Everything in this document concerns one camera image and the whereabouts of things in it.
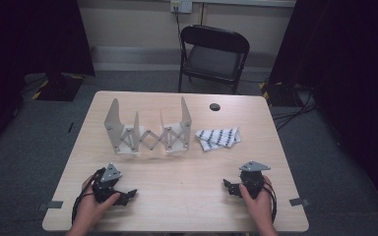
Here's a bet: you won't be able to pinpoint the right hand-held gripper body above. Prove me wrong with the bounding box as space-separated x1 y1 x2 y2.
238 160 272 200

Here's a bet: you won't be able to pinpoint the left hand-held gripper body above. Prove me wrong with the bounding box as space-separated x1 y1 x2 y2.
92 162 126 205

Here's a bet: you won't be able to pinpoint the white cloth with black pattern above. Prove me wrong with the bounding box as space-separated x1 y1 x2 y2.
195 127 242 153

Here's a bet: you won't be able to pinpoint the white expandable divider rack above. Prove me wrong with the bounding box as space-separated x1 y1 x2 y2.
103 95 193 156

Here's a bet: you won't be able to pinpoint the person's right hand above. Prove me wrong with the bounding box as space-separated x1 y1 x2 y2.
238 175 276 228

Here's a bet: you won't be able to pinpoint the person's left hand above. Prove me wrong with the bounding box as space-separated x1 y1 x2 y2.
77 175 121 228

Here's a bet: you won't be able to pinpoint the grey tape strip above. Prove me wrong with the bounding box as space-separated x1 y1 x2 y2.
36 200 65 211
288 198 311 207

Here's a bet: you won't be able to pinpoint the black stand base yellow stripes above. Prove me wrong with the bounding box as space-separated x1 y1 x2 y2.
258 81 297 108
31 72 86 102

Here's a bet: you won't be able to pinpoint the black folding chair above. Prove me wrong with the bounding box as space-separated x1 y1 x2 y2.
177 24 251 95

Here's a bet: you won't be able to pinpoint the dark curtain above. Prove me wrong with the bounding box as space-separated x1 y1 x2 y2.
0 0 95 155
268 0 378 218

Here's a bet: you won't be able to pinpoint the right hand-held gripper black cable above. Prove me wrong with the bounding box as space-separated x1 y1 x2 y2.
261 180 279 224

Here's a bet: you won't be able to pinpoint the hand-held gripper black cable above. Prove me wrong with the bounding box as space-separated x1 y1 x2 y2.
71 168 106 226
261 180 279 224

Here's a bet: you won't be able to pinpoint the left hand-held gripper black cable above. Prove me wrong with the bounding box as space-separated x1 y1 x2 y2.
71 168 106 226

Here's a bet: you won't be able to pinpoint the black floor cables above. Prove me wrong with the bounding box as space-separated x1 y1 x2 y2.
270 83 319 132

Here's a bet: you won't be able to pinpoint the black power cable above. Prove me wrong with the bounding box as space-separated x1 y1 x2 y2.
174 6 187 55

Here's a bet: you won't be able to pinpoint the white wall socket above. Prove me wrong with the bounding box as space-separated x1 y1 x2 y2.
169 0 194 15

